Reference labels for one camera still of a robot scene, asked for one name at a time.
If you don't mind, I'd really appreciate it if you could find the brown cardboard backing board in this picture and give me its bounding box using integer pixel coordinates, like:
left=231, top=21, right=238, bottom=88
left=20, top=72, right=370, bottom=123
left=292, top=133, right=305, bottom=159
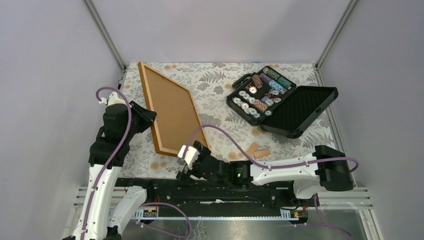
left=142, top=64, right=208, bottom=154

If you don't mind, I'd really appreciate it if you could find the wooden picture frame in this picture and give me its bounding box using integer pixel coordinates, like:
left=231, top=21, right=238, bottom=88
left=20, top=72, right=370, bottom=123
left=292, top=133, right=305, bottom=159
left=137, top=61, right=211, bottom=158

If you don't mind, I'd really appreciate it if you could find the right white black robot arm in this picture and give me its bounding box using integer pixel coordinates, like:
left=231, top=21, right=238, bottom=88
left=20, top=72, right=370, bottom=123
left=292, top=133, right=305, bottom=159
left=177, top=142, right=354, bottom=206

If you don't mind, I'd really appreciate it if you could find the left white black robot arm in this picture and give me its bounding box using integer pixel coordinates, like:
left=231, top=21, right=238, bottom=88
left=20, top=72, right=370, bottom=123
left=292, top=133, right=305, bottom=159
left=67, top=87, right=157, bottom=240

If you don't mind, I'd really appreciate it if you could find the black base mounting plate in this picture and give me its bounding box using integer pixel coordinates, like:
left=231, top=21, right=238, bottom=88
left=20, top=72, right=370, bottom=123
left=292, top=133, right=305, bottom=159
left=116, top=178, right=313, bottom=219

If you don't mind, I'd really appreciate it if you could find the small wooden block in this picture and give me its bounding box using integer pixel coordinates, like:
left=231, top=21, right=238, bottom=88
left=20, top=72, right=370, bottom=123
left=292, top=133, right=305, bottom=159
left=253, top=149, right=271, bottom=159
left=246, top=142, right=259, bottom=157

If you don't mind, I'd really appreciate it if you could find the floral patterned table mat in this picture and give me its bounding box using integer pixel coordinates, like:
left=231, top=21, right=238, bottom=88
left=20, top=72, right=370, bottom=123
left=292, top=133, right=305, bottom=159
left=120, top=62, right=335, bottom=179

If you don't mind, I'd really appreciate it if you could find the black poker chip case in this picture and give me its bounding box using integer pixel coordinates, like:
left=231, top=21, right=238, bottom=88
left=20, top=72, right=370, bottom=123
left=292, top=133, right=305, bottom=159
left=226, top=66, right=339, bottom=139

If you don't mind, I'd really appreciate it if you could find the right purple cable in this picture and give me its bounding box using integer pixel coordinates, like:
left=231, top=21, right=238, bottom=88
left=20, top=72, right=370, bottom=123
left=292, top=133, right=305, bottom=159
left=181, top=124, right=360, bottom=239

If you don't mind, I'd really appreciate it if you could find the aluminium rail frame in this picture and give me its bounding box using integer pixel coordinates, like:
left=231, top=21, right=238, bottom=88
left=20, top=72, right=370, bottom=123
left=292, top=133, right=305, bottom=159
left=66, top=187, right=382, bottom=240

